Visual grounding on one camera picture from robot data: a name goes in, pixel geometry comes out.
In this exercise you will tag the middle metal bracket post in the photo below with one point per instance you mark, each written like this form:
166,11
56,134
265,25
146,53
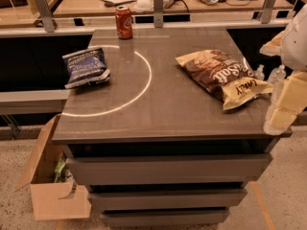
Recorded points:
158,13

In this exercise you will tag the right metal bracket post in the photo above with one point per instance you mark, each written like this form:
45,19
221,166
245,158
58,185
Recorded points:
266,13

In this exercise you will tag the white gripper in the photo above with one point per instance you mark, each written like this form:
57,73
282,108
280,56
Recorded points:
295,45

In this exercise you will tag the left metal bracket post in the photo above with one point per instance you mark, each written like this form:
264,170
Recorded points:
46,15

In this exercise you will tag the green packet in box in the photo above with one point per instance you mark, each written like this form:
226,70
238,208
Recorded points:
59,172

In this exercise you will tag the brown chip bag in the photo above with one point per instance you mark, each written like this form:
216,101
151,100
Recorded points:
224,77

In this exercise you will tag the blue chip bag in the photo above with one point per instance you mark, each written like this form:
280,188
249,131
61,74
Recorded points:
86,66

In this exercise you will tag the white face mask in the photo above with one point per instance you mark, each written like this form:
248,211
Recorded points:
142,5

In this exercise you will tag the grey drawer cabinet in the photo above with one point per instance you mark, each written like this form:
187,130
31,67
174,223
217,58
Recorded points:
153,148

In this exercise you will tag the metal bracket post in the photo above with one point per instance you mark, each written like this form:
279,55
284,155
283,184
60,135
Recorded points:
46,15
158,13
266,13

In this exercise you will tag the cardboard box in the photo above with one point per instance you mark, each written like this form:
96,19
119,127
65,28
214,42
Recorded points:
52,200

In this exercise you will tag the clear plastic bottle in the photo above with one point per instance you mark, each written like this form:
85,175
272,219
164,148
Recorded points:
277,74
258,73

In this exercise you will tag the orange soda can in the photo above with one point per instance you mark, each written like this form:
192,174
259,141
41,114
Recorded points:
123,22

